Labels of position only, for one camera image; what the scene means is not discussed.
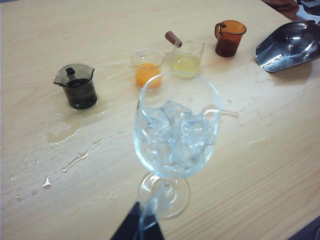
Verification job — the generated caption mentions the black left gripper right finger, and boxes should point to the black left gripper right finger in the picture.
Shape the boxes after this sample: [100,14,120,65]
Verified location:
[139,191,165,240]

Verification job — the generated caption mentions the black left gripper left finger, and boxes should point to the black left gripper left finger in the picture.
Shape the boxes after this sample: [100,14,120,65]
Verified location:
[109,201,141,240]

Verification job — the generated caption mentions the clear ice cubes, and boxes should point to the clear ice cubes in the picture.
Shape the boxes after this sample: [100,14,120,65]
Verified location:
[139,99,219,174]

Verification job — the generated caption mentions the stainless steel ice scoop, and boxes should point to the stainless steel ice scoop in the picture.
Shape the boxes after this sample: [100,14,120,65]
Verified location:
[254,20,320,74]

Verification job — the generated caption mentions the clear wine glass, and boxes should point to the clear wine glass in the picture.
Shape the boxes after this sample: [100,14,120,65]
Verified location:
[132,71,223,221]

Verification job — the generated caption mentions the smoked grey measuring cup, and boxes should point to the smoked grey measuring cup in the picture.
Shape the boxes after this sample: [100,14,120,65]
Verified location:
[53,62,99,111]

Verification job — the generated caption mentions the clear cup of orange juice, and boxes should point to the clear cup of orange juice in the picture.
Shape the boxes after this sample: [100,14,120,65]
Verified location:
[129,48,166,91]

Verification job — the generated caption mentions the amber glass measuring cup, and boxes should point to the amber glass measuring cup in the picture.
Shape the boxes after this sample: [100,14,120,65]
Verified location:
[214,19,248,58]

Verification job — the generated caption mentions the clear cup with wooden handle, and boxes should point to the clear cup with wooden handle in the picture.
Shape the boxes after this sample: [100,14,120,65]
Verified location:
[164,30,206,79]

